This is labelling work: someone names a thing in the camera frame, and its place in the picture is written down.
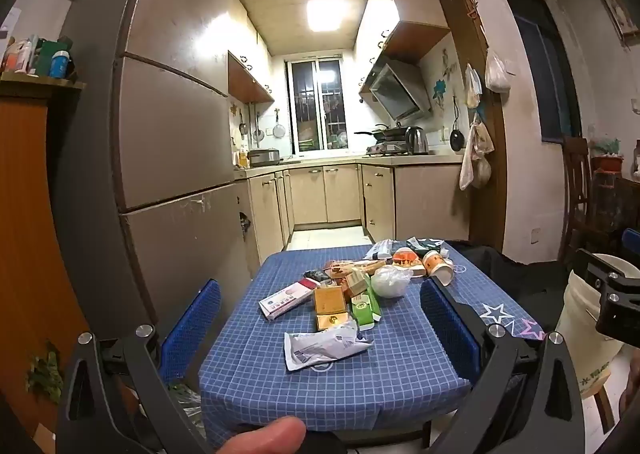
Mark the person's left hand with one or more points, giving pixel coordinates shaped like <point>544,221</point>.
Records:
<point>265,436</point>

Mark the beige small box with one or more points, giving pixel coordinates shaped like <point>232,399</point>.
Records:
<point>356,282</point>

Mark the wooden chair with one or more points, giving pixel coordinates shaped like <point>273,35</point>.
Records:
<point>580,194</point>

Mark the green white carton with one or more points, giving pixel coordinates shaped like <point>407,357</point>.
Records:
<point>425,246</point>

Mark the white wet wipes pack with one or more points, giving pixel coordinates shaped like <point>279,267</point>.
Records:
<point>381,249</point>

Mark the white plastic bucket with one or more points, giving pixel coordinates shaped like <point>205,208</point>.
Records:
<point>580,329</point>

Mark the cream plastic bag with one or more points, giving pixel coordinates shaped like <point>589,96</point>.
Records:
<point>473,86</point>

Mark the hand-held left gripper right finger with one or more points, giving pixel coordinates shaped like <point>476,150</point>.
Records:
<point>447,329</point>

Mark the orange snack packet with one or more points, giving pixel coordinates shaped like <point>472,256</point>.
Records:
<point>407,258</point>

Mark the green leafy plant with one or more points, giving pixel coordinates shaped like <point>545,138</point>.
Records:
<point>46,374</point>

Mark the dark blue window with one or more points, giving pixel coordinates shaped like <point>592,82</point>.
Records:
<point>545,68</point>

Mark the picture frame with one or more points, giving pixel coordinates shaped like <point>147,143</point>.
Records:
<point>617,11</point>

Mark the blue checked tablecloth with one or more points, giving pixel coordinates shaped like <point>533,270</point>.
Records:
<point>400,384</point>

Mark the crumpled white plastic packet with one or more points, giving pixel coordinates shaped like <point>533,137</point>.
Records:
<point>325,346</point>

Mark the wooden cabinet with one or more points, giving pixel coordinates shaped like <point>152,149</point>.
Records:
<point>25,234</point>

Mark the grey rice cooker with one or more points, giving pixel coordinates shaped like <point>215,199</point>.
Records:
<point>264,157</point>

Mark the black frying pan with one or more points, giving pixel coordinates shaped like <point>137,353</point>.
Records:
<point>456,138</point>

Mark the printed paper cup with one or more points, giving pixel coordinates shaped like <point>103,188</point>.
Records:
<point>439,266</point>

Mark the wooden stool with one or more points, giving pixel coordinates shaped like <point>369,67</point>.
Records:
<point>602,404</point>

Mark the beige long box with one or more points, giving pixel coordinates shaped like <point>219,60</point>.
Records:
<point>367,266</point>

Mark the wall socket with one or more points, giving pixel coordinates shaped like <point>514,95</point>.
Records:
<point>535,235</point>

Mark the steel kettle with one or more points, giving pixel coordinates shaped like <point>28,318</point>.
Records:
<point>416,141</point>

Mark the oil bottle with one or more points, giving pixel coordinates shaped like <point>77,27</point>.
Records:
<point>243,156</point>

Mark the green box on cabinet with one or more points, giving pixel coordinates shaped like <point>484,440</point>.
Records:
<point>46,56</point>

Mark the beige wall cabinet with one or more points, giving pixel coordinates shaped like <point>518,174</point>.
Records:
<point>247,81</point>
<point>400,18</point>

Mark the steel range hood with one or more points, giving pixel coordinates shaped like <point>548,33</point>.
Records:
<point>397,88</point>

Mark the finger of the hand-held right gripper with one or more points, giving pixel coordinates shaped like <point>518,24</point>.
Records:
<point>602,274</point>

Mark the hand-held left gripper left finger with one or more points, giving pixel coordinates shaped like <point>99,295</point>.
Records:
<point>192,329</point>

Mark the beige kitchen base cabinets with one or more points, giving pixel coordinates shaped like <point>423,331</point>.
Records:
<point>345,194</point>

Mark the blue white bottle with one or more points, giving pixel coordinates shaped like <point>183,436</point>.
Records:
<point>60,64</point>

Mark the gas stove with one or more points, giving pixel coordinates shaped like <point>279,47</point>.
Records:
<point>387,149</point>

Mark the crumpled white plastic bag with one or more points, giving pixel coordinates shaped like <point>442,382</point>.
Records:
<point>390,282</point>

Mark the black small packet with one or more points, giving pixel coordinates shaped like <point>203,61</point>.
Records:
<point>314,275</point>

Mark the potted plant red pot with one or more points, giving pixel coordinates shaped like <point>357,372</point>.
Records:
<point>607,158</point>

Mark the grey refrigerator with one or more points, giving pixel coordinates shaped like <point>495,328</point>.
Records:
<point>170,133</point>

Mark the ceiling light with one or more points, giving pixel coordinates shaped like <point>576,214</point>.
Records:
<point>327,13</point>

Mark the white pink medicine box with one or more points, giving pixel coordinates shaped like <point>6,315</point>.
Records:
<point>287,299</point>

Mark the black cloth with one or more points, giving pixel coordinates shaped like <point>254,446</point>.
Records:
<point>515,284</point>

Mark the black wok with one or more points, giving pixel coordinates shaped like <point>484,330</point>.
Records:
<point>387,132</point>

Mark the barred window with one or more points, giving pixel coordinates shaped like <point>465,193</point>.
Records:
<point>315,106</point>

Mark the gold box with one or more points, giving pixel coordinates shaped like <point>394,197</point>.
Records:
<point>329,300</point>
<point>332,321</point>

